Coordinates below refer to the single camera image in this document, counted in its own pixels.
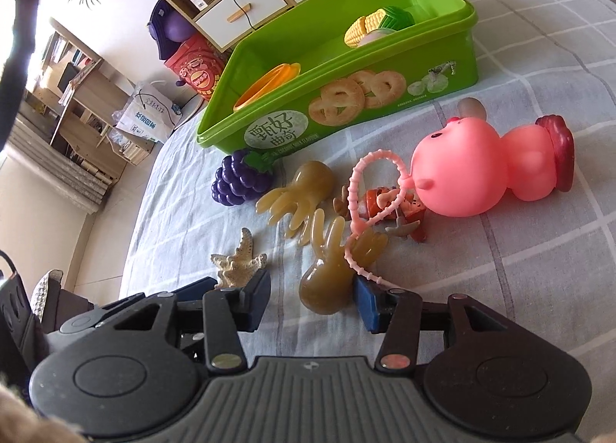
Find green plastic box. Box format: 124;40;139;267
195;0;479;155

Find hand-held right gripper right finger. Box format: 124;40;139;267
353;276;525;373

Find black cable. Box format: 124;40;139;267
230;0;257;34

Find white shopping bag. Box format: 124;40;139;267
113;79;181;143

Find purple toy grapes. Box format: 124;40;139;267
212;149;277;207

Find pink pig toy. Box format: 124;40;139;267
410;97;576;218

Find white starfish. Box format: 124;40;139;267
210;227;268;289

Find purple toy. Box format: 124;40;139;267
149;0;196;61

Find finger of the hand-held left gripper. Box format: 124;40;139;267
89;276;219;316

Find yellow toy corn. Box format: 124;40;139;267
344;13;386;46

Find silver studded object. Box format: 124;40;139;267
31;270;63;323

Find amber toy octopus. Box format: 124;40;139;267
298;208;390;316
255;160;336;247

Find pink beaded strap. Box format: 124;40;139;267
344;148;410;290

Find tan fuzzy cloth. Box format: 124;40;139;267
0;376;82;443

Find red toy crab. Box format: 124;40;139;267
333;185;429;244

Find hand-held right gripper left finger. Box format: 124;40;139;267
60;270;273;373

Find orange toy fruit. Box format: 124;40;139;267
269;62;303;82

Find wooden bookshelf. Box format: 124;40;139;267
10;17;159;213

